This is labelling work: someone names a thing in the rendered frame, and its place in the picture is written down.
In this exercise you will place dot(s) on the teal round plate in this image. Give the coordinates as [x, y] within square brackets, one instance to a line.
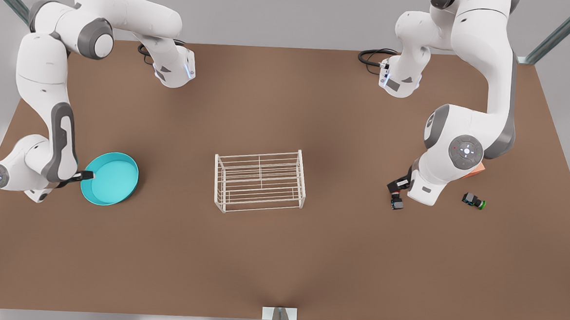
[111, 179]

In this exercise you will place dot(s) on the green button switch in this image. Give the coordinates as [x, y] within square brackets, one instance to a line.
[473, 200]

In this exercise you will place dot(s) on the orange box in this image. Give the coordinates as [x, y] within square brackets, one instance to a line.
[476, 171]

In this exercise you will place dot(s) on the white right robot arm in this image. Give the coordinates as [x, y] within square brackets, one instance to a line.
[41, 69]

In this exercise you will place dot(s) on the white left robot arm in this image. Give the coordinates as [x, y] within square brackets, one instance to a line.
[486, 48]

